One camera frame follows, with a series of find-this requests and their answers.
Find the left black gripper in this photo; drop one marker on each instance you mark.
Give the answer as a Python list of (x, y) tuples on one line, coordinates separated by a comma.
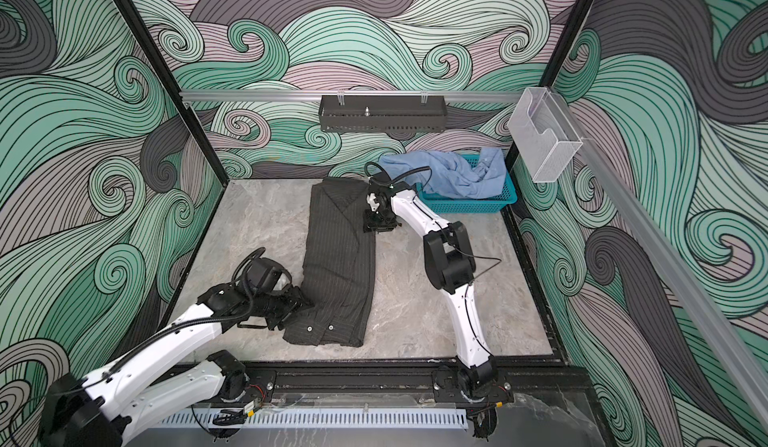
[(296, 302)]

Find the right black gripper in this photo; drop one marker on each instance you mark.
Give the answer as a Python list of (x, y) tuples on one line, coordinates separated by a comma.
[(369, 222)]

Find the dark grey pinstriped shirt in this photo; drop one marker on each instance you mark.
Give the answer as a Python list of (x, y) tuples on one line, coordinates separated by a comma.
[(339, 267)]

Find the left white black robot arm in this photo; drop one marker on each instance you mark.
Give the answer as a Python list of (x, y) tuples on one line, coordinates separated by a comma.
[(117, 402)]

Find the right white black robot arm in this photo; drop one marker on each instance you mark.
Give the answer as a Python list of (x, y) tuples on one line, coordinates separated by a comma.
[(450, 266)]

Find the teal plastic basket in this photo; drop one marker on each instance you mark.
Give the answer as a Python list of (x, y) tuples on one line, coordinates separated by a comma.
[(489, 205)]

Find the light blue shirt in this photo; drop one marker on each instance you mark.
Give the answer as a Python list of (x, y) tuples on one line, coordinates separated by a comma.
[(449, 174)]

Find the black perforated metal tray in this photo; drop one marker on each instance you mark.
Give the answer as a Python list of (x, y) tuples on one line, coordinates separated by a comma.
[(397, 114)]

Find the white slotted cable duct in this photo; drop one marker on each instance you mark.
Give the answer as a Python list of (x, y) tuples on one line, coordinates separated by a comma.
[(357, 418)]

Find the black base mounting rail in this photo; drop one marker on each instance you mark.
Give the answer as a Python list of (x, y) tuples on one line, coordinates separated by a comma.
[(441, 379)]

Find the aluminium horizontal rail back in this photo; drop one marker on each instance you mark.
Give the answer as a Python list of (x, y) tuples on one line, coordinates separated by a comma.
[(274, 95)]

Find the black corner post right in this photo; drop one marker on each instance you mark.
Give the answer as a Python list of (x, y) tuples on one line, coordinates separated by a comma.
[(574, 22)]

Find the black corner post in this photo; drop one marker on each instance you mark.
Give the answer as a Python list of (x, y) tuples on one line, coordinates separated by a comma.
[(142, 35), (574, 22)]

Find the black corner post left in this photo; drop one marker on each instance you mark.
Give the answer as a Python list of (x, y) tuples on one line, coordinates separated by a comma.
[(142, 35)]

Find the aluminium rail right wall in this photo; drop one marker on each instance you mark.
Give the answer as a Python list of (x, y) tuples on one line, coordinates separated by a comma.
[(613, 169)]

